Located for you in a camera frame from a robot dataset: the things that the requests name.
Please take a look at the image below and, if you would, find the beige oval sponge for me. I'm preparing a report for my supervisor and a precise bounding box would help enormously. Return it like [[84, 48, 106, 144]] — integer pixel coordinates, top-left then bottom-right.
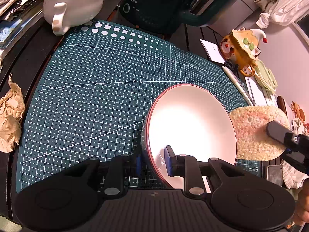
[[229, 106, 290, 161]]

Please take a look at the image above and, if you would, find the blue patterned notebook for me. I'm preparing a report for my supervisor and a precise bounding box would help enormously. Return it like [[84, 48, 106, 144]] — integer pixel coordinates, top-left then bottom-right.
[[0, 19, 23, 48]]

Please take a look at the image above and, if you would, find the white pen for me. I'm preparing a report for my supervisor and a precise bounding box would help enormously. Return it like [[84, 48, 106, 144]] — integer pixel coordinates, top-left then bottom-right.
[[222, 66, 254, 106]]

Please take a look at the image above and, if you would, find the blue hat white teapot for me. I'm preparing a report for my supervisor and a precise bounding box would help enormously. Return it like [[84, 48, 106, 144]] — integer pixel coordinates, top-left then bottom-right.
[[42, 0, 104, 36]]

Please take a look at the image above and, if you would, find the white bowl red rim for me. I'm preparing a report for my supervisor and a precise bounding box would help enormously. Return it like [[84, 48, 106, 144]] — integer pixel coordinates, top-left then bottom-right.
[[141, 84, 237, 189]]

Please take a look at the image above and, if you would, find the crumpled brown paper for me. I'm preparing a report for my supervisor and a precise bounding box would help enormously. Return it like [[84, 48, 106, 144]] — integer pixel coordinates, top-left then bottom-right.
[[0, 74, 25, 153]]

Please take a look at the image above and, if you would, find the white card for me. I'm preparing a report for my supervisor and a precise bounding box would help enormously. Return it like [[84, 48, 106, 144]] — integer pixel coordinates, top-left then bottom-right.
[[200, 39, 225, 64]]

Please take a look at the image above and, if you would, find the person right hand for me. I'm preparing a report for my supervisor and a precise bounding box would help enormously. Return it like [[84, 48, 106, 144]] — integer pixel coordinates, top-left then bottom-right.
[[292, 179, 309, 226]]

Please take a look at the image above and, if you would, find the orange pig teapot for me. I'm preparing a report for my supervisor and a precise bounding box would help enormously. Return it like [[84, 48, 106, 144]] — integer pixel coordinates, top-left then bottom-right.
[[219, 27, 267, 77]]

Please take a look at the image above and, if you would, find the white crumpled cloth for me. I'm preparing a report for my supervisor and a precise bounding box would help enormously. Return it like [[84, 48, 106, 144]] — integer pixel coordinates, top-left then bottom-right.
[[254, 0, 308, 29]]

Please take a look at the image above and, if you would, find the green cutting mat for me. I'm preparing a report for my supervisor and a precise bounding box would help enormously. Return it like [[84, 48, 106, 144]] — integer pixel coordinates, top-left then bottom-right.
[[15, 21, 246, 192]]

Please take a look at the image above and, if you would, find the pale green container lid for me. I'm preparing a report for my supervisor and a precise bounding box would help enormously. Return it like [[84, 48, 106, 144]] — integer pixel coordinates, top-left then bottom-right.
[[255, 59, 278, 94]]

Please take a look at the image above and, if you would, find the white paper stack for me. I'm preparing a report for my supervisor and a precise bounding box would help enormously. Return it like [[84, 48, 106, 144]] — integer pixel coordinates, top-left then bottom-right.
[[244, 77, 278, 107]]

